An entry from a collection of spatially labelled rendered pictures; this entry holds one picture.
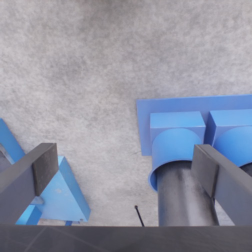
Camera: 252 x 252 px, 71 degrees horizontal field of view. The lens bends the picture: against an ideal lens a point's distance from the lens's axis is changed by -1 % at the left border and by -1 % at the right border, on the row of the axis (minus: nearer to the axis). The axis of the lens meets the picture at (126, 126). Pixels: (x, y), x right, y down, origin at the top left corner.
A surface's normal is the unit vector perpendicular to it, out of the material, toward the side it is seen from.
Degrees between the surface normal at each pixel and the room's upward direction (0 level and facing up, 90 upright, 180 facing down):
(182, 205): 90
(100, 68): 0
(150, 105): 0
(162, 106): 0
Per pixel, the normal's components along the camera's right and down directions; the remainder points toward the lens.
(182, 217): -0.36, -0.76
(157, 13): -0.11, 0.62
